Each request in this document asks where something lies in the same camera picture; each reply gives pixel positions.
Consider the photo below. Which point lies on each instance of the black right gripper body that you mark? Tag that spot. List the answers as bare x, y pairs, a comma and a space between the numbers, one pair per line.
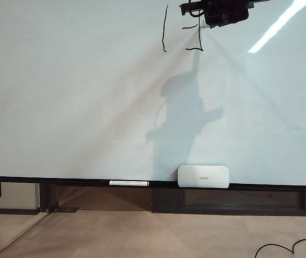
225, 12

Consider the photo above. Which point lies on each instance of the white marker pen orange print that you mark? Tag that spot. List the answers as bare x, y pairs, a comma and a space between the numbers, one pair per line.
205, 26

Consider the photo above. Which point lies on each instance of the large white glass whiteboard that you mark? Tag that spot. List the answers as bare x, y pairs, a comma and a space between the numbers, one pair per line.
88, 94

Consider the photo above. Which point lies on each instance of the white rounded whiteboard eraser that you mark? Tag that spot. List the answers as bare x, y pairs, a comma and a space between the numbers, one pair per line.
195, 174

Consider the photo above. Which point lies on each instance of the plain white marker pen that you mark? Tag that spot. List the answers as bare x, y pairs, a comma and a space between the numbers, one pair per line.
128, 183

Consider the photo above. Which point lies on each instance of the black floor foot plate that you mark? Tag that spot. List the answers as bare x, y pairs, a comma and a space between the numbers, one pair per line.
69, 209

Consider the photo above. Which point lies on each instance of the black baseboard strip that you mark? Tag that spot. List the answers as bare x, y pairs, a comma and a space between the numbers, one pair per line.
7, 211

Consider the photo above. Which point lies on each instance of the dark lower stand frame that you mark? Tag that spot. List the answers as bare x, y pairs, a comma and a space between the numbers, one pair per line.
169, 201

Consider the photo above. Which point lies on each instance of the black whiteboard tray rail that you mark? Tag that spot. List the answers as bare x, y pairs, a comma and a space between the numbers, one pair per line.
74, 181

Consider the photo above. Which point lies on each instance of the black stand post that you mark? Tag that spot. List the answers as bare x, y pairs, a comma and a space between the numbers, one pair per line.
46, 197

